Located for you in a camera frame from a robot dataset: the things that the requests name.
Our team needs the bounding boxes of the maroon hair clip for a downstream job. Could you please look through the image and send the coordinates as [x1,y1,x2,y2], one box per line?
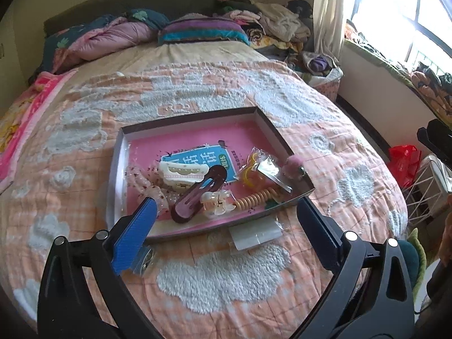
[170,165,227,223]

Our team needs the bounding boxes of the pink pompom hair clip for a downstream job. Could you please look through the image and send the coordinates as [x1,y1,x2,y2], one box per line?
[282,155,306,180]

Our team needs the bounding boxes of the clear butterfly claw clip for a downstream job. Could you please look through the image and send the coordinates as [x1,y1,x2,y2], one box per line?
[200,190,236,217]

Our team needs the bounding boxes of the blue small clip box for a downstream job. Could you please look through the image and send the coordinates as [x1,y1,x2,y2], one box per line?
[130,246,156,277]

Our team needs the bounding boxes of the red plastic bag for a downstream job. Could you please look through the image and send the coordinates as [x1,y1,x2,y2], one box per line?
[387,145,421,189]

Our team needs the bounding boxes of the sheer pink dotted scrunchie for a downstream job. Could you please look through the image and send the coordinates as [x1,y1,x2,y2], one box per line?
[125,164,179,217]

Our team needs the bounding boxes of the clear flat plastic bag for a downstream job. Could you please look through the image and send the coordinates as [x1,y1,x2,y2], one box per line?
[229,216,283,251]

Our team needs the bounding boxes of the cream white claw clip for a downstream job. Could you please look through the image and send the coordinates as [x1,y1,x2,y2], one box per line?
[158,161,209,191]

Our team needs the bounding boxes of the yellow rings in plastic bag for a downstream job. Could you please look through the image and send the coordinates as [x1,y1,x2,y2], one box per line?
[234,145,294,195]

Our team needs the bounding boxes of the shallow pink-lined cardboard box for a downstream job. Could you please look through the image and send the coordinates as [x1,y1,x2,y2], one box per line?
[105,107,314,241]

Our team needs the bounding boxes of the floral laundry basket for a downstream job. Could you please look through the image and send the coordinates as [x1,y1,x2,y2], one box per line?
[299,51,343,102]

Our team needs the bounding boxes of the cream curtain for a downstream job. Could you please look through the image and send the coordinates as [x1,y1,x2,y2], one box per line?
[312,0,345,65]

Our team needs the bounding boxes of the pink cartoon blanket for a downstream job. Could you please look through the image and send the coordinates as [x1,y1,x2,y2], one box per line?
[1,69,77,192]

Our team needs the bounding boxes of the pile of folded clothes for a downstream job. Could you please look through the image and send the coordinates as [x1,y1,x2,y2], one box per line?
[215,0,312,52]

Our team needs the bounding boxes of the beige bed sheet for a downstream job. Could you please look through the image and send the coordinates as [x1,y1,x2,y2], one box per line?
[76,41,267,81]

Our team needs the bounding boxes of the pink and navy quilt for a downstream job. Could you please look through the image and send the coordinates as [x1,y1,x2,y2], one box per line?
[35,8,169,74]

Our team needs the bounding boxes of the purple teal striped pillow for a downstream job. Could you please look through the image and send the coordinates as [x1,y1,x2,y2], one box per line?
[158,17,250,45]

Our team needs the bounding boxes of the dark green headboard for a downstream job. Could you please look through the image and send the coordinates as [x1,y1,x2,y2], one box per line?
[44,0,217,37]

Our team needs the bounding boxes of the white wire rack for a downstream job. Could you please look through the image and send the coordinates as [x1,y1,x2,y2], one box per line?
[403,154,451,227]

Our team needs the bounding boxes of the orange spiral hair tie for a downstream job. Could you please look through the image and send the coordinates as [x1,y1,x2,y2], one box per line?
[232,187,280,211]

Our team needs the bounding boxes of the window with dark frame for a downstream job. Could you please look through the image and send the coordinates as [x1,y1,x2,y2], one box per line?
[344,0,451,75]

